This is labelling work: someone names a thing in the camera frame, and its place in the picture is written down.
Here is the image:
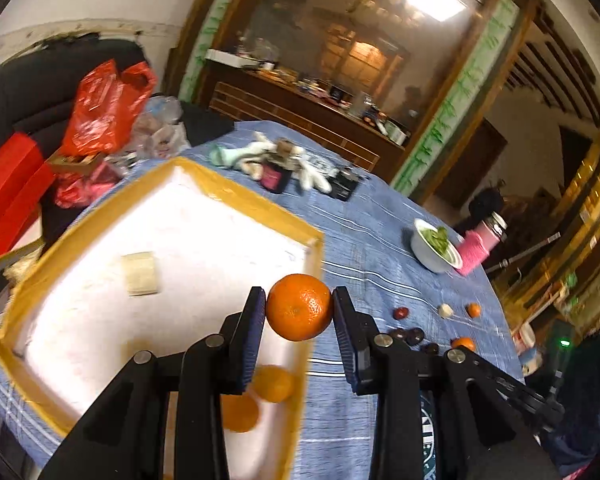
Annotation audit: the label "pink bottle with sleeve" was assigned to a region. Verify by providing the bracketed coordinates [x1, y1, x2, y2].
[457, 212, 507, 276]

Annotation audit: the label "black box with cables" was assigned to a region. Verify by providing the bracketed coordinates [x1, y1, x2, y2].
[328, 167, 364, 202]

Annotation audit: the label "green lettuce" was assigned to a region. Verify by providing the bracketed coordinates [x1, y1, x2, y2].
[420, 226, 450, 259]

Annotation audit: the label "black jar pink label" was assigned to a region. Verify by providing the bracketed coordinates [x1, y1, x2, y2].
[260, 154, 294, 194]

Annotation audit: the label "white foam tray yellow tape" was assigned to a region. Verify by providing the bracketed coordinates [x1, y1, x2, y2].
[0, 157, 324, 479]

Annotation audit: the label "white cloth gloves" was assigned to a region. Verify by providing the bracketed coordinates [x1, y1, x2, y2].
[208, 131, 332, 194]

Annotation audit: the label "white bowl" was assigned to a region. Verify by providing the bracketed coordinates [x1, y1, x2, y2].
[411, 219, 463, 274]

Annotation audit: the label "white cylindrical yam piece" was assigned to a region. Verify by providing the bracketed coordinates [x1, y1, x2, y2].
[121, 252, 159, 296]

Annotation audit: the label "small white peeled piece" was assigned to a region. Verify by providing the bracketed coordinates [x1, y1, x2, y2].
[438, 304, 454, 318]

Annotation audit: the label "orange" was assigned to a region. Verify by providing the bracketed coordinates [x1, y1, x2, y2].
[221, 392, 260, 434]
[251, 365, 294, 404]
[265, 274, 332, 341]
[451, 337, 477, 352]

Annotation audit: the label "red gift box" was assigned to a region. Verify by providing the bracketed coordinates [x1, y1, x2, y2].
[0, 132, 55, 256]

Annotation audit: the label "red date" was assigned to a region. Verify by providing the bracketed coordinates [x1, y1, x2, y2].
[392, 307, 410, 321]

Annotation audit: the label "clear plastic bags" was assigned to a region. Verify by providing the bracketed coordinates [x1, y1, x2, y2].
[105, 96, 190, 177]

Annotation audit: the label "red plastic bag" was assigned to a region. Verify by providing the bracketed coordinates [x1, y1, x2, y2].
[59, 60, 156, 156]

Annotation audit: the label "wooden sideboard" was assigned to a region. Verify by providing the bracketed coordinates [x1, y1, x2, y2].
[197, 49, 404, 182]

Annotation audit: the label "black sofa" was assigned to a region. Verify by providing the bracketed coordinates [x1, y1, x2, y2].
[0, 32, 146, 157]

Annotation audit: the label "small far tangerine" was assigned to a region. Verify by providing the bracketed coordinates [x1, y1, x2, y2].
[466, 302, 481, 318]

